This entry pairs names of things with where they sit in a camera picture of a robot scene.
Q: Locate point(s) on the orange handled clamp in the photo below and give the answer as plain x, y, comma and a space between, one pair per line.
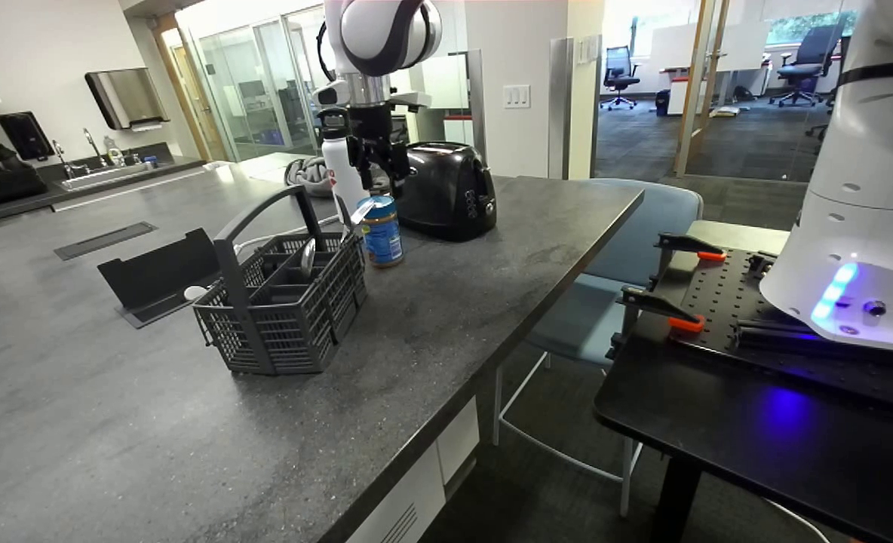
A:
674, 315
704, 250

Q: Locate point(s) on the black office chair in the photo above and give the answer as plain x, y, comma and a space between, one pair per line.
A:
811, 64

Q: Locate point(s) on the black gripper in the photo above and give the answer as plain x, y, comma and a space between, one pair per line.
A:
370, 138

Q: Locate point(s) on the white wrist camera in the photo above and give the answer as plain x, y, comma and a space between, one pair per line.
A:
334, 98

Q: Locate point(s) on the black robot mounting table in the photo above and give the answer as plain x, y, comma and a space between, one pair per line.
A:
756, 401

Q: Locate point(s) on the black toaster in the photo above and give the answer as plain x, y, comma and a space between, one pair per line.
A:
447, 190

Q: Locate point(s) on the blue jar lid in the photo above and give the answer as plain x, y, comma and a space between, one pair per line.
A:
365, 207

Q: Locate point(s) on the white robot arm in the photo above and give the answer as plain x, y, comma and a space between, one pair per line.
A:
838, 262

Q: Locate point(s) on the wall paper towel dispenser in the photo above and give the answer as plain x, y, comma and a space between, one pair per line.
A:
126, 98

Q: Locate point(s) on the light blue chair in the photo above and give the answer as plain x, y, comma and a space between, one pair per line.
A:
590, 311

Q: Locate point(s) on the small jar blue label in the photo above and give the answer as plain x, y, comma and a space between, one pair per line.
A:
380, 235

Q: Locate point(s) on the black cutlery basket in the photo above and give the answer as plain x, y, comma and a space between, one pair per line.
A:
291, 301

